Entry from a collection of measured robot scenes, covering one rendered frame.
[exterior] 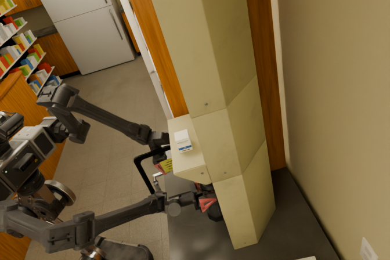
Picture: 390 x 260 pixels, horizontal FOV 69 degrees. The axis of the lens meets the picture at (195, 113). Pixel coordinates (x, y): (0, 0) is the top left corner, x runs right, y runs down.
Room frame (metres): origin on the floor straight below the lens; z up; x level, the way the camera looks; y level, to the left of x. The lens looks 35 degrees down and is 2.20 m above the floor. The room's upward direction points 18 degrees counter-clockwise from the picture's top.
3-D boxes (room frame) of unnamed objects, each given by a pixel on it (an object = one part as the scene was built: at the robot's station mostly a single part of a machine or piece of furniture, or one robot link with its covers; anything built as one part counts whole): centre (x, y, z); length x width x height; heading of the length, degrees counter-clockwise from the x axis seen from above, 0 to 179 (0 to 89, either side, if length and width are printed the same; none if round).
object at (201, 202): (0.80, 0.07, 1.18); 0.09 x 0.07 x 0.07; 91
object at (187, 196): (0.83, 0.14, 1.19); 0.10 x 0.07 x 0.07; 1
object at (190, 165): (0.84, 0.07, 1.46); 0.32 x 0.12 x 0.10; 178
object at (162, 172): (0.98, 0.17, 1.19); 0.30 x 0.01 x 0.40; 94
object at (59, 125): (1.29, 0.68, 1.45); 0.09 x 0.08 x 0.12; 152
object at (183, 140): (0.80, 0.07, 1.54); 0.05 x 0.05 x 0.06; 88
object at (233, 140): (0.84, -0.11, 1.32); 0.32 x 0.25 x 0.77; 178
